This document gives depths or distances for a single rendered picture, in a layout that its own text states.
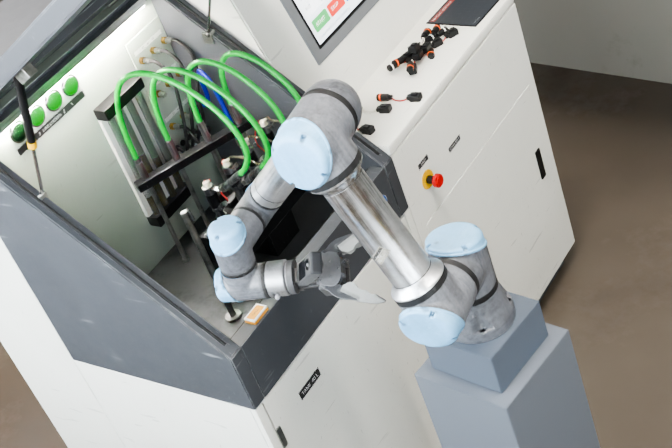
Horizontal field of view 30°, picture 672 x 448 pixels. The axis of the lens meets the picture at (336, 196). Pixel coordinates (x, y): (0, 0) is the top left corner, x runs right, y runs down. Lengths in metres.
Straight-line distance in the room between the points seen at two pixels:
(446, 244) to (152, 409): 0.97
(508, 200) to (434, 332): 1.27
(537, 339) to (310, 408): 0.59
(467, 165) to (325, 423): 0.82
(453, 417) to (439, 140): 0.82
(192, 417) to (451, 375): 0.66
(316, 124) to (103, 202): 1.01
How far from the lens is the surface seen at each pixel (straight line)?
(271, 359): 2.77
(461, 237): 2.45
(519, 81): 3.58
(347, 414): 3.06
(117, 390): 3.12
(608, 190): 4.31
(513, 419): 2.59
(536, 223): 3.76
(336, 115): 2.22
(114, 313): 2.83
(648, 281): 3.94
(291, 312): 2.80
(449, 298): 2.35
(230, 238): 2.48
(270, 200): 2.53
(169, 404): 3.00
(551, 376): 2.67
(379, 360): 3.13
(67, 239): 2.73
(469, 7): 3.50
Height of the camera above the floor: 2.64
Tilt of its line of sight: 34 degrees down
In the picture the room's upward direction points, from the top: 21 degrees counter-clockwise
